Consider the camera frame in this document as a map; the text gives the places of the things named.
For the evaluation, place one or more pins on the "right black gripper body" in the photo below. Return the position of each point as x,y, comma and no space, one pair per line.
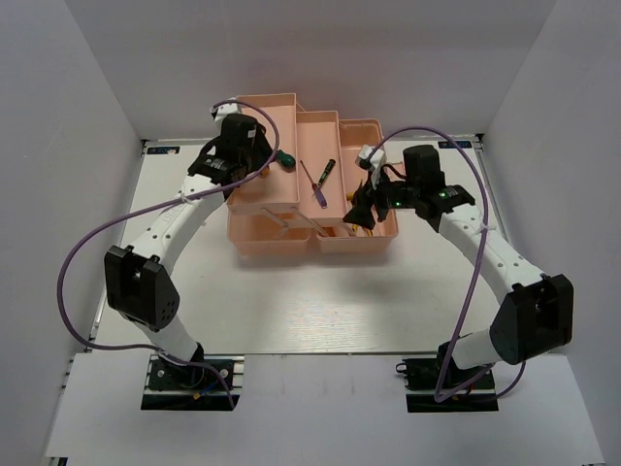
395,195

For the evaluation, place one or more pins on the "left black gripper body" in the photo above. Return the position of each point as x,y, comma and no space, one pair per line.
256,156

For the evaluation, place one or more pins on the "yellow long nose pliers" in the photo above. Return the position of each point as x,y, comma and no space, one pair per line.
361,228

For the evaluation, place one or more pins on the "stubby dark green screwdriver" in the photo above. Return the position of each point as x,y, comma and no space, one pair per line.
286,161

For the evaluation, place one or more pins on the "blue handled small screwdriver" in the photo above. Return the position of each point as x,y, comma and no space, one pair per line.
316,190

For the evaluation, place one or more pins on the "black green precision screwdriver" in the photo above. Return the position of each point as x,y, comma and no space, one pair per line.
324,175

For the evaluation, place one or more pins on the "pink plastic toolbox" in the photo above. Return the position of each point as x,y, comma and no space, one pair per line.
277,214

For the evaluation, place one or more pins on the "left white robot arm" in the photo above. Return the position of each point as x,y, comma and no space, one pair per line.
138,276

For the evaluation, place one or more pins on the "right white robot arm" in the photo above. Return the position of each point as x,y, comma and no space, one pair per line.
535,313

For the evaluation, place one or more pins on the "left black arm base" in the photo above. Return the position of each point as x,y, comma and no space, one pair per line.
187,389

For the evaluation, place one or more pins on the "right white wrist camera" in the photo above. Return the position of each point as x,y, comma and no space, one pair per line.
371,159

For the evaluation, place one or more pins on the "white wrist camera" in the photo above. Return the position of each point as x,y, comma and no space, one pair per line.
222,110
371,159

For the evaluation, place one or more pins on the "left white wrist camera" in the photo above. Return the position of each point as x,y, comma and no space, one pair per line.
222,110

